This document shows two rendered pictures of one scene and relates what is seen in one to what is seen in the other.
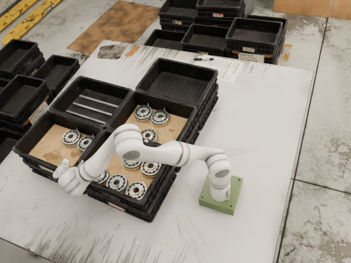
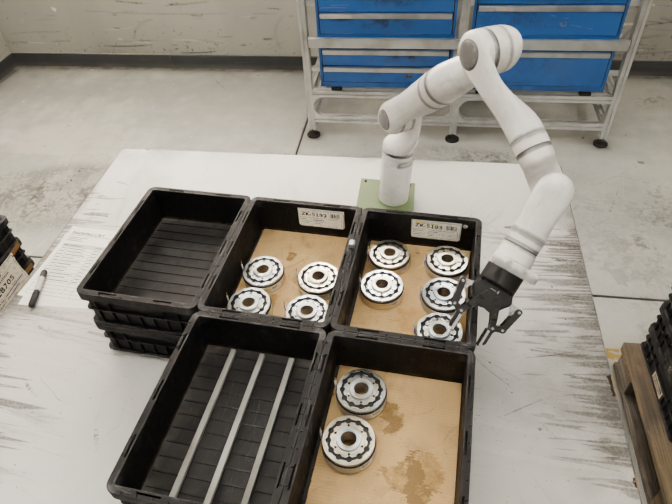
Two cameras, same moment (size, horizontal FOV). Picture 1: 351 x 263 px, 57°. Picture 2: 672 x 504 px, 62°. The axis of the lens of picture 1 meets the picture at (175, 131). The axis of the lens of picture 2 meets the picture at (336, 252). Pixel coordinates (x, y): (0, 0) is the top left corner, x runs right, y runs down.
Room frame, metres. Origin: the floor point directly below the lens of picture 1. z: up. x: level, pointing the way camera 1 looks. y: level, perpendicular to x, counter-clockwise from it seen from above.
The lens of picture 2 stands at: (1.34, 1.04, 1.85)
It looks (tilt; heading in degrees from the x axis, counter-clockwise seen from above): 44 degrees down; 250
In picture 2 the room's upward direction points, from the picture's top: 4 degrees counter-clockwise
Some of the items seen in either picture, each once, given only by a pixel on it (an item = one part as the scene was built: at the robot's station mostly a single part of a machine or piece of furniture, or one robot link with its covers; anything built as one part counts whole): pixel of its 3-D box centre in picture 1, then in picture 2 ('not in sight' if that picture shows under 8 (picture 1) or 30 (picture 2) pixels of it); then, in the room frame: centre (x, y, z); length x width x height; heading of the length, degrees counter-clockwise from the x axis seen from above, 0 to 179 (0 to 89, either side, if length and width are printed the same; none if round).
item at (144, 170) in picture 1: (151, 166); (389, 254); (0.88, 0.15, 0.86); 0.10 x 0.10 x 0.01
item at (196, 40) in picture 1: (208, 51); not in sight; (2.35, -0.44, 0.31); 0.40 x 0.30 x 0.34; 59
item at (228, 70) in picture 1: (216, 68); (76, 264); (1.66, -0.36, 0.70); 0.33 x 0.23 x 0.01; 59
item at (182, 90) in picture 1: (177, 87); (176, 258); (1.37, -0.07, 0.87); 0.40 x 0.30 x 0.11; 55
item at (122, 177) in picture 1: (116, 182); (443, 294); (0.82, 0.33, 0.86); 0.10 x 0.10 x 0.01
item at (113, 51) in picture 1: (110, 51); not in sight; (2.09, 0.36, 0.71); 0.22 x 0.19 x 0.01; 59
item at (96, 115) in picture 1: (94, 106); (233, 418); (1.36, 0.43, 0.87); 0.40 x 0.30 x 0.11; 55
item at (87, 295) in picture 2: (176, 81); (171, 243); (1.37, -0.07, 0.92); 0.40 x 0.30 x 0.02; 55
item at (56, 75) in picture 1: (60, 85); not in sight; (2.30, 0.93, 0.31); 0.40 x 0.30 x 0.34; 149
